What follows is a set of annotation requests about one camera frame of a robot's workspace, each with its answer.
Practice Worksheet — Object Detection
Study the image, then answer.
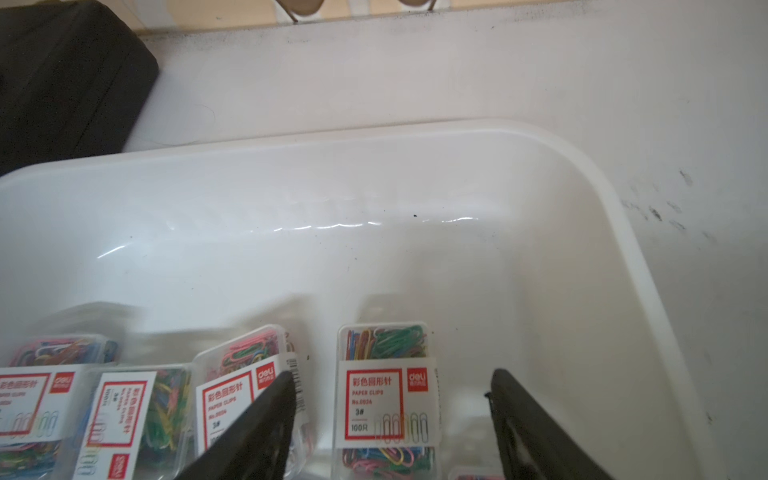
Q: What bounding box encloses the white plastic tray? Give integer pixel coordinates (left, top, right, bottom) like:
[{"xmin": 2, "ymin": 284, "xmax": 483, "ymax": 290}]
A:
[{"xmin": 1, "ymin": 121, "xmax": 726, "ymax": 479}]

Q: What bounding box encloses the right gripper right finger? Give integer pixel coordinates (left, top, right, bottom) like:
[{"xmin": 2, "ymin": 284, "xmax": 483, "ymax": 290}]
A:
[{"xmin": 486, "ymin": 368, "xmax": 611, "ymax": 479}]

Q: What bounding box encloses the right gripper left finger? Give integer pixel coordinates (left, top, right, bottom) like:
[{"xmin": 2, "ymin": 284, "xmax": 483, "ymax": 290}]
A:
[{"xmin": 176, "ymin": 372, "xmax": 297, "ymax": 480}]

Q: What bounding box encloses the paper clip box in tray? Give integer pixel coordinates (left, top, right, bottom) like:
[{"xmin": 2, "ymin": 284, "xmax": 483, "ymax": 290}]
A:
[{"xmin": 193, "ymin": 324, "xmax": 313, "ymax": 479}]

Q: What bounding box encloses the eleventh paper clip box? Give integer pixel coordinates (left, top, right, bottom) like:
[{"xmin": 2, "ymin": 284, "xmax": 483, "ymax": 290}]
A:
[{"xmin": 332, "ymin": 322, "xmax": 442, "ymax": 479}]

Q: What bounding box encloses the black tool case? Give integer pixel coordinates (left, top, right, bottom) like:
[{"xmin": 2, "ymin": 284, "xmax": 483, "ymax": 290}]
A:
[{"xmin": 1, "ymin": 1, "xmax": 159, "ymax": 174}]

